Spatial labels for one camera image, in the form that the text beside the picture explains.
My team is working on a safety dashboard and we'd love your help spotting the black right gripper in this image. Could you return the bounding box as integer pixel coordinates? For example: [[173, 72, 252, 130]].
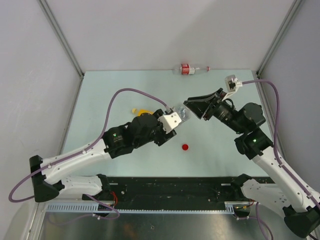
[[183, 88, 246, 135]]

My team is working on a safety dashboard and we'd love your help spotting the blue-label clear drink bottle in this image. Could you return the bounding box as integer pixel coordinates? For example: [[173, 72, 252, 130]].
[[173, 104, 191, 124]]

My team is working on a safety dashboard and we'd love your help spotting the red bottle cap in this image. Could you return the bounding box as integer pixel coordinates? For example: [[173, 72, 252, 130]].
[[181, 143, 189, 151]]

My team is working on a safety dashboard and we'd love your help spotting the clear red-label water bottle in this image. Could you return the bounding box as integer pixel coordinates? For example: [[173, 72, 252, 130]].
[[172, 63, 211, 76]]

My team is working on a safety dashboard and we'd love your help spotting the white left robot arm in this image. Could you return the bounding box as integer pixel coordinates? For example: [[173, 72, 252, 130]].
[[29, 109, 182, 203]]

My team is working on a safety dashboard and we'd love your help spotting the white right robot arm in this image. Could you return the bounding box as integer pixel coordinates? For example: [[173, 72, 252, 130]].
[[183, 88, 320, 238]]

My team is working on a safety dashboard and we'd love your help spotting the yellow juice bottle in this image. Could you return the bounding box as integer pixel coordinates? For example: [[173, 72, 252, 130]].
[[131, 108, 153, 117]]

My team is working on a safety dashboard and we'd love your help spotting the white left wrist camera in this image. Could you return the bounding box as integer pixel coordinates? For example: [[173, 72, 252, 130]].
[[158, 112, 182, 134]]

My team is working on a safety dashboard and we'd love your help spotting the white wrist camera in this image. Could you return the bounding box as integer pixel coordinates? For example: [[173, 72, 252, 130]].
[[158, 112, 182, 134], [223, 75, 243, 101]]

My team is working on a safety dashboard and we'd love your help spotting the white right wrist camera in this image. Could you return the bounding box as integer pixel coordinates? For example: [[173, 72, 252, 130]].
[[223, 75, 243, 101]]

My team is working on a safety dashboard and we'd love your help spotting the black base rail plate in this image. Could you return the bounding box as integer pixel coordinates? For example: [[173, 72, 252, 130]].
[[81, 174, 276, 217]]

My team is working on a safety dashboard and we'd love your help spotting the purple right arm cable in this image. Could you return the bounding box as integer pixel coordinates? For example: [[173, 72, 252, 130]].
[[241, 79, 320, 240]]

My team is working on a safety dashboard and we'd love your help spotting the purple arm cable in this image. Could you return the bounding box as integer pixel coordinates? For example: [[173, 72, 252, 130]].
[[241, 79, 320, 240], [8, 88, 173, 203]]

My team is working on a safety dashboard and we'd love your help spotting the grey slotted cable duct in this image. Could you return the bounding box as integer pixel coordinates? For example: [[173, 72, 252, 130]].
[[45, 202, 235, 214]]

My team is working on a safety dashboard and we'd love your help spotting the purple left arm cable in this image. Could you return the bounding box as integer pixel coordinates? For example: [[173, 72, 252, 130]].
[[8, 88, 173, 203]]

